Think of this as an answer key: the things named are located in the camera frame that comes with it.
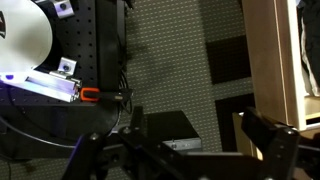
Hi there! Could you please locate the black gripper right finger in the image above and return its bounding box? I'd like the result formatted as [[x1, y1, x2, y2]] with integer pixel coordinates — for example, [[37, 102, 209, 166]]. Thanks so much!
[[240, 106, 301, 180]]

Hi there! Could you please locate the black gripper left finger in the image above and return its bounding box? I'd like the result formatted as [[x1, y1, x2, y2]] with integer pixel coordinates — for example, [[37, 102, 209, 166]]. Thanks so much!
[[61, 105, 188, 180]]

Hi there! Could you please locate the wide wooden drawer with clothes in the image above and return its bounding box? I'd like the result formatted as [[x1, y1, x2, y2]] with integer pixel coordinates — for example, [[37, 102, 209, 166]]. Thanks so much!
[[241, 0, 320, 132]]

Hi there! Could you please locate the orange black clamp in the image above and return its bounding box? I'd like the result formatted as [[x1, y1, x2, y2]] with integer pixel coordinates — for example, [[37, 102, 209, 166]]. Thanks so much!
[[79, 86, 134, 103]]

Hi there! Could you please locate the black box on floor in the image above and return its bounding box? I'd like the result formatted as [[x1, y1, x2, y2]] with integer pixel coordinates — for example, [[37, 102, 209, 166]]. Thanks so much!
[[144, 109, 203, 153]]

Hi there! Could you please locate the grey folded garment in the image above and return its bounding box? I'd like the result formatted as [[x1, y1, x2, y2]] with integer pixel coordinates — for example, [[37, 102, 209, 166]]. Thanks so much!
[[299, 14, 320, 98]]

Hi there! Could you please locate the aluminium extrusion bar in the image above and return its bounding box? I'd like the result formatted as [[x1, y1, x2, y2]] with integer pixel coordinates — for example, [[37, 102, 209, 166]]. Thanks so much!
[[0, 69, 83, 104]]

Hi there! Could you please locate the black perforated robot table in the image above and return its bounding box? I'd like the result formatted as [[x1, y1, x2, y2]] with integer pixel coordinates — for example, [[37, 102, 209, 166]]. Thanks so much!
[[0, 0, 128, 162]]

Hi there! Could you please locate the black folded garment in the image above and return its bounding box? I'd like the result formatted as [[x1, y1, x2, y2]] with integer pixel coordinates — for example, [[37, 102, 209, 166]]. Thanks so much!
[[295, 0, 320, 84]]

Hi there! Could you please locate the black table cable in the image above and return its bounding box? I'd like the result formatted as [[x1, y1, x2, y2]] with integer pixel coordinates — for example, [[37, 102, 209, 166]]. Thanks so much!
[[0, 113, 79, 150]]

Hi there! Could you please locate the aluminium angle bracket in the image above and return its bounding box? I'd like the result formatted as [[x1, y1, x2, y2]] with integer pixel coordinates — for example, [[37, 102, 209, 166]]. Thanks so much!
[[56, 56, 79, 76], [49, 0, 75, 20]]

